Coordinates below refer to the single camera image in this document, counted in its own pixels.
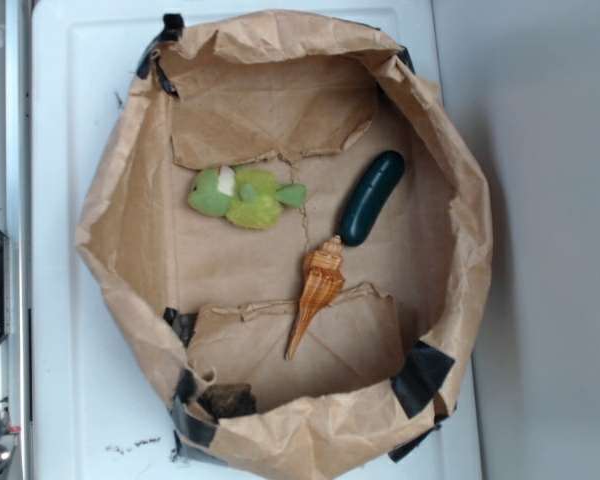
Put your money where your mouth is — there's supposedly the dark brown rock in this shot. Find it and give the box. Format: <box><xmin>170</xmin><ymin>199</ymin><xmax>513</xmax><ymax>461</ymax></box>
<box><xmin>197</xmin><ymin>383</ymin><xmax>257</xmax><ymax>420</ymax></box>

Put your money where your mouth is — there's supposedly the brown paper bag bin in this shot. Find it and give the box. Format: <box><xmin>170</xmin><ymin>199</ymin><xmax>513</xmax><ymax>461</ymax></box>
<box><xmin>76</xmin><ymin>10</ymin><xmax>493</xmax><ymax>479</ymax></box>

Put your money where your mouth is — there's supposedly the orange spiral seashell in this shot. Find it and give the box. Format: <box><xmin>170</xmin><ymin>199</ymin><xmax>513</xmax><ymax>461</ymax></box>
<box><xmin>285</xmin><ymin>235</ymin><xmax>345</xmax><ymax>360</ymax></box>

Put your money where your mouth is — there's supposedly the green plush turtle toy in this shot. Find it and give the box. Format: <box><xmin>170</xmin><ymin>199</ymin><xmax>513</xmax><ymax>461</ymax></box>
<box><xmin>187</xmin><ymin>166</ymin><xmax>307</xmax><ymax>230</ymax></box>

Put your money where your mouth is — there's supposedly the dark green cucumber toy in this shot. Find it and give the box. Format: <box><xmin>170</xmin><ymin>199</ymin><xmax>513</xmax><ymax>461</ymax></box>
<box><xmin>338</xmin><ymin>151</ymin><xmax>406</xmax><ymax>247</ymax></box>

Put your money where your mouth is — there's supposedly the white tray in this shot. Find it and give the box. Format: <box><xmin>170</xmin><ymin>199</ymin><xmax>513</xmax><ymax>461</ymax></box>
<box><xmin>32</xmin><ymin>1</ymin><xmax>482</xmax><ymax>479</ymax></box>

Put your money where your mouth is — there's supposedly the aluminium frame rail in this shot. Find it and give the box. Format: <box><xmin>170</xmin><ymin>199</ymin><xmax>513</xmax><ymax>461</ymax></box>
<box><xmin>0</xmin><ymin>1</ymin><xmax>33</xmax><ymax>479</ymax></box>

